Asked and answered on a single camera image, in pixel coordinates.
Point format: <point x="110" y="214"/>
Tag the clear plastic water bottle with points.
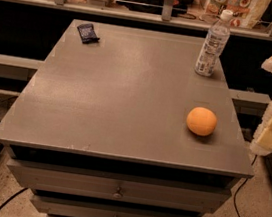
<point x="214" y="43"/>

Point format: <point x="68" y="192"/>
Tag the dark blue rxbar wrapper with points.
<point x="87" y="33"/>

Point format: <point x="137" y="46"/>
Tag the printed snack bag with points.
<point x="246" y="13"/>

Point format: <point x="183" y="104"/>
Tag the orange fruit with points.
<point x="201" y="121"/>

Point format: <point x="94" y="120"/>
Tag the top drawer metal knob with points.
<point x="118" y="193"/>

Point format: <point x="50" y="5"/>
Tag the grey drawer cabinet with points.
<point x="96" y="117"/>

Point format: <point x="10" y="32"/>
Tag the grey side shelf ledge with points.
<point x="18" y="68"/>

